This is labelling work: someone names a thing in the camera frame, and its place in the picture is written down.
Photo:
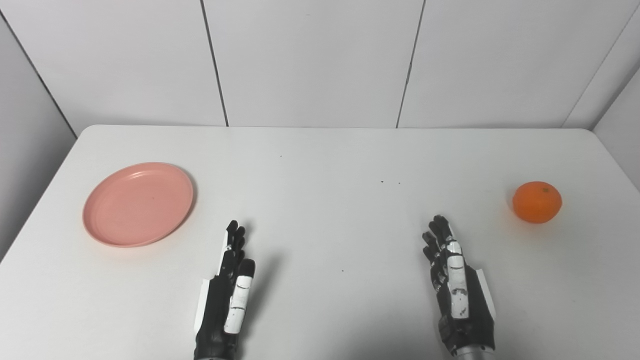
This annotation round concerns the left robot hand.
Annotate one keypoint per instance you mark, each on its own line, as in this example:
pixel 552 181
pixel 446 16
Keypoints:
pixel 220 305

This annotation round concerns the orange fruit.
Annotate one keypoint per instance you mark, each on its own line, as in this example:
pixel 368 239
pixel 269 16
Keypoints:
pixel 537 202

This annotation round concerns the pink plate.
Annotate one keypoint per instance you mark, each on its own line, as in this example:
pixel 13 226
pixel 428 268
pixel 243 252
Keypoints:
pixel 138 204

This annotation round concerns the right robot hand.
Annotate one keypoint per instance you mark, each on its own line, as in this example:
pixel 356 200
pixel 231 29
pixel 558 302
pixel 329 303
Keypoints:
pixel 462 300

